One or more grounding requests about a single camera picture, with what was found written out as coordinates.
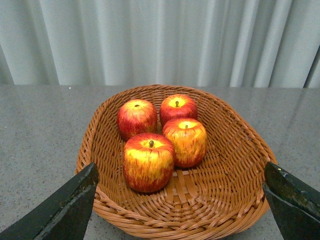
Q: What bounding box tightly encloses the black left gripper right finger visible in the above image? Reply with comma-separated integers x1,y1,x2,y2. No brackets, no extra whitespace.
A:
262,161,320,240

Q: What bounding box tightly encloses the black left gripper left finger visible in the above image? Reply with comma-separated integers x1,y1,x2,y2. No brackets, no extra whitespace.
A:
0,163,99,240

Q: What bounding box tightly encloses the red apple with stem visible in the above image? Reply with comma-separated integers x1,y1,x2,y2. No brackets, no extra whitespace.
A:
122,133,176,193

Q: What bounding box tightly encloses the dark red apple back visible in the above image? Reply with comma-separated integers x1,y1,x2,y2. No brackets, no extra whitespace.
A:
159,94,198,127

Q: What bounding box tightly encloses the brown wicker basket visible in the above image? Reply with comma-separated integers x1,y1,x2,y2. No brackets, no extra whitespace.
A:
75,84,276,240

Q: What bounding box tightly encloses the red apple back left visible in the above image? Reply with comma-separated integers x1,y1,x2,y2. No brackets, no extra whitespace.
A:
116,99,158,141

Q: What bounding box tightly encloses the red yellow apple centre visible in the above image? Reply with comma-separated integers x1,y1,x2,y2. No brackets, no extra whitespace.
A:
162,117,208,168

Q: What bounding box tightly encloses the white pleated curtain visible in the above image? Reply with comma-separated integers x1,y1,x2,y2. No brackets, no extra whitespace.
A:
0,0,320,88

